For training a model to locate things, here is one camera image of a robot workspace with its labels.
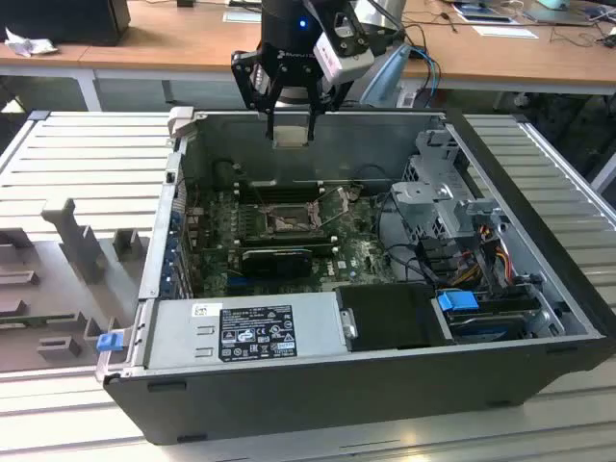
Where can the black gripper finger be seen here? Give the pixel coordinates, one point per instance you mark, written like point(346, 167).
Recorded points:
point(313, 125)
point(248, 77)

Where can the silver topped CPU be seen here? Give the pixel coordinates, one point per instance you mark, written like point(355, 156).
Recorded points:
point(290, 136)

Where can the thin metal locking lever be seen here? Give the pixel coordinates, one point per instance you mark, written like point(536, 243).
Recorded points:
point(336, 217)
point(261, 197)

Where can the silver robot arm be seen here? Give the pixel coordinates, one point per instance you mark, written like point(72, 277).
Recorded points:
point(390, 77)

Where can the black RAM slot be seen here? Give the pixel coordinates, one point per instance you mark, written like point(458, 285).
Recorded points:
point(289, 238)
point(289, 242)
point(293, 191)
point(293, 200)
point(298, 235)
point(293, 196)

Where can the CPU socket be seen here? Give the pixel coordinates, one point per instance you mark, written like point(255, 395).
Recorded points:
point(289, 219)

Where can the white paper sheet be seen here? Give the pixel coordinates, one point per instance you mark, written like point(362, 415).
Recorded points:
point(505, 32)
point(240, 16)

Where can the grey case latch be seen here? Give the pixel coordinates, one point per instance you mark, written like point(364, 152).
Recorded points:
point(182, 120)

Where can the coin battery holder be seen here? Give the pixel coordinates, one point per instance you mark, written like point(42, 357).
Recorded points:
point(355, 194)

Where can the wooden desk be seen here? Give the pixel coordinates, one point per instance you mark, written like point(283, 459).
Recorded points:
point(144, 38)

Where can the silver metal drive cage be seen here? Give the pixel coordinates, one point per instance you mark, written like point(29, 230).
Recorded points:
point(418, 197)

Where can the green motherboard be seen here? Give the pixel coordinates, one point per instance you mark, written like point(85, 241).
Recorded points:
point(356, 250)

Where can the black graphics card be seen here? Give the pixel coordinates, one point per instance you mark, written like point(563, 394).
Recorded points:
point(274, 264)

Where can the black box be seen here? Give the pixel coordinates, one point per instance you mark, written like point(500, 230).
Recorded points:
point(62, 19)

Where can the blue white booklet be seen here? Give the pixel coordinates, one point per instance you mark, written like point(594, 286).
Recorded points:
point(483, 18)

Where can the black plastic shroud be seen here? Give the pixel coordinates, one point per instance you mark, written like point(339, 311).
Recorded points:
point(390, 317)

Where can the crumpled white paper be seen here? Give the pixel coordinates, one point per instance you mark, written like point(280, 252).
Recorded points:
point(29, 45)

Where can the blue disk carrier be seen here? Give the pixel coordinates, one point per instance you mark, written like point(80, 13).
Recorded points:
point(457, 300)

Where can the grey power supply unit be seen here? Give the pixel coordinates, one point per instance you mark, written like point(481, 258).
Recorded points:
point(183, 337)

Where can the hard disk drive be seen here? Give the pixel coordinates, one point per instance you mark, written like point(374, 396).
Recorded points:
point(486, 329)

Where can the grey laptop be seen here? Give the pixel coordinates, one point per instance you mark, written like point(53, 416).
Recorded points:
point(563, 14)

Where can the black PC case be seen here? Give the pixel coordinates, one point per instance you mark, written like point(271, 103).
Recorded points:
point(337, 404)

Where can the grey parts rack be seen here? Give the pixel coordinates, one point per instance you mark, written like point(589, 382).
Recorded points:
point(58, 289)

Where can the blue case latch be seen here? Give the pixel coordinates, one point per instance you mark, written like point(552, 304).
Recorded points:
point(110, 342)

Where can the green RAM stick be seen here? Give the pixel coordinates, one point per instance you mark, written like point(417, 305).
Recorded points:
point(29, 321)

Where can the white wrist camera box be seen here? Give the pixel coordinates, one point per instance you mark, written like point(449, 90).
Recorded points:
point(346, 62)

